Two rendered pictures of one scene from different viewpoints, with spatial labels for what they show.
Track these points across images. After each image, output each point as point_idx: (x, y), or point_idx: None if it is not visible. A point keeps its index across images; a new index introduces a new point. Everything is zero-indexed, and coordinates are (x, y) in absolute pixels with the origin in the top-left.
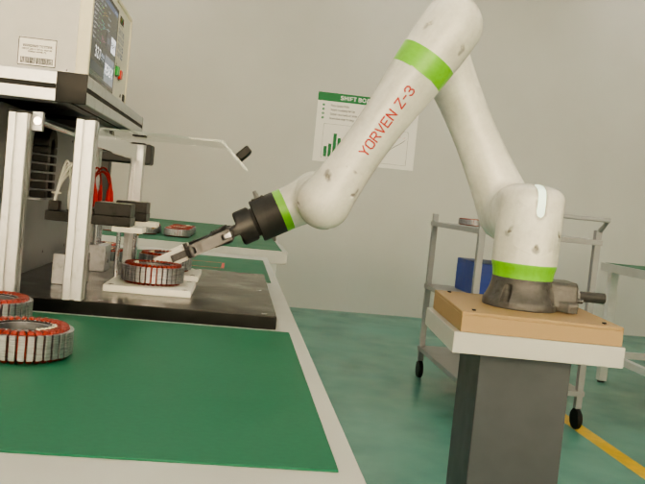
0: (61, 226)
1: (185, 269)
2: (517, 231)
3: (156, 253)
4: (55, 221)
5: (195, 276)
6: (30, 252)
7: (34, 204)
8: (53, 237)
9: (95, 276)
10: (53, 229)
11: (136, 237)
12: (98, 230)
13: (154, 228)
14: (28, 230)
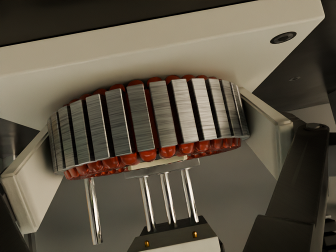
0: (66, 207)
1: (204, 82)
2: None
3: (223, 152)
4: (117, 207)
5: (312, 26)
6: (242, 144)
7: (258, 212)
8: (117, 181)
9: (266, 98)
10: (124, 194)
11: (92, 206)
12: (190, 196)
13: (148, 241)
14: (268, 171)
